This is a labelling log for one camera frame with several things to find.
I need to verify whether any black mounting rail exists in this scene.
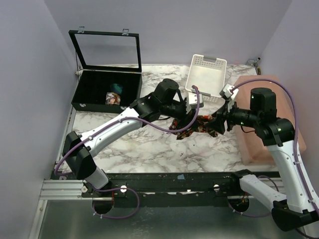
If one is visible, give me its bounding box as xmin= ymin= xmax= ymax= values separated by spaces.
xmin=80 ymin=169 xmax=250 ymax=213

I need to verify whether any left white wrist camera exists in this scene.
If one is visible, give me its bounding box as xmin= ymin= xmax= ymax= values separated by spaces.
xmin=186 ymin=92 xmax=204 ymax=113

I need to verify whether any colourful patterned necktie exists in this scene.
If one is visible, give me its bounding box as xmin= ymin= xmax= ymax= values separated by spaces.
xmin=168 ymin=115 xmax=218 ymax=140

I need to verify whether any rolled patterned tie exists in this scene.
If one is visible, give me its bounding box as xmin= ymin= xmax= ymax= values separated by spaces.
xmin=105 ymin=92 xmax=121 ymax=105

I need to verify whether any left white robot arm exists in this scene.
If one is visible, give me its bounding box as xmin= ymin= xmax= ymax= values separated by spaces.
xmin=54 ymin=79 xmax=191 ymax=197

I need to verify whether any pink plastic storage box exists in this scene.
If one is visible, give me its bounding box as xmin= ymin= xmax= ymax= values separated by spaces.
xmin=233 ymin=75 xmax=295 ymax=165

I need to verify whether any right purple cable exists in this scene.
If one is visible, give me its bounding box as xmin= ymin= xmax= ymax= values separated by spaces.
xmin=229 ymin=79 xmax=319 ymax=239

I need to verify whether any black display box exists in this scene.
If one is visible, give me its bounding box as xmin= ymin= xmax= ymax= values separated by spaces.
xmin=68 ymin=29 xmax=142 ymax=114

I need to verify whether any metal corner bracket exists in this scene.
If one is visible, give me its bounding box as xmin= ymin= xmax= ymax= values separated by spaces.
xmin=247 ymin=57 xmax=261 ymax=75

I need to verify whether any rolled teal tie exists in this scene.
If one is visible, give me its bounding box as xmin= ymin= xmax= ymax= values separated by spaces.
xmin=110 ymin=83 xmax=124 ymax=95

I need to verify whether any aluminium extrusion rail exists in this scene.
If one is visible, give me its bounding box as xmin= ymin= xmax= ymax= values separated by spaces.
xmin=39 ymin=180 xmax=83 ymax=201

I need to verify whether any white plastic basket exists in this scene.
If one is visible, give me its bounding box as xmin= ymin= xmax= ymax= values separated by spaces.
xmin=185 ymin=54 xmax=227 ymax=103

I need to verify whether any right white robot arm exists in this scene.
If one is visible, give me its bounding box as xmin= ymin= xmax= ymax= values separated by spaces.
xmin=208 ymin=85 xmax=319 ymax=232

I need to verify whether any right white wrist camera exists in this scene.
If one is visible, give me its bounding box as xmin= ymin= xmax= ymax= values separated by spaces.
xmin=219 ymin=84 xmax=239 ymax=100

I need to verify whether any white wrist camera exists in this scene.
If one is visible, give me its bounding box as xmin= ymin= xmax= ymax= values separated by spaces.
xmin=219 ymin=84 xmax=239 ymax=100
xmin=186 ymin=92 xmax=204 ymax=113

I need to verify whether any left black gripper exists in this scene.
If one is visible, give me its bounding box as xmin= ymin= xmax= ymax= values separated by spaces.
xmin=160 ymin=101 xmax=200 ymax=128

